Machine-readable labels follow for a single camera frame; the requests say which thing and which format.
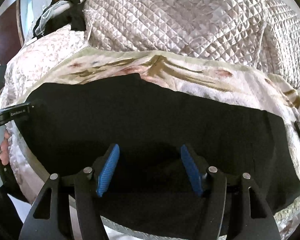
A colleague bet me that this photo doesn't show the black pants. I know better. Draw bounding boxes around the black pants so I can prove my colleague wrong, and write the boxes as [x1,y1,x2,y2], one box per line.
[16,74,300,239]

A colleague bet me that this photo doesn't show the left hand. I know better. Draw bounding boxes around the left hand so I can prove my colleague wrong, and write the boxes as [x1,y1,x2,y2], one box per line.
[0,130,10,166]

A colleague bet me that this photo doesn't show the floral white bed sheet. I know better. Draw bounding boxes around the floral white bed sheet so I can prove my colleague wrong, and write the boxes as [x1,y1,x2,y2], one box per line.
[5,24,91,100]

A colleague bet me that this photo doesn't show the dark red wooden door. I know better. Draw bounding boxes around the dark red wooden door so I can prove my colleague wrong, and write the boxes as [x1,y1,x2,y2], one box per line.
[0,0,24,65]

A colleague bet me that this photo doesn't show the floral plush blanket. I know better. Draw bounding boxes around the floral plush blanket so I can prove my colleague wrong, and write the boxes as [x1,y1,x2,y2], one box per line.
[0,47,300,239]

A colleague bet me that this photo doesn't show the dark clothes pile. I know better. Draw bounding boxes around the dark clothes pile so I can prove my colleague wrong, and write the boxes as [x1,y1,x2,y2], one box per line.
[32,0,86,38]

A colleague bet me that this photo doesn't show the quilted beige comforter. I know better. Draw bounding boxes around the quilted beige comforter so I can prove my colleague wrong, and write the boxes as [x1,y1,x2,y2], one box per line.
[83,0,300,88]

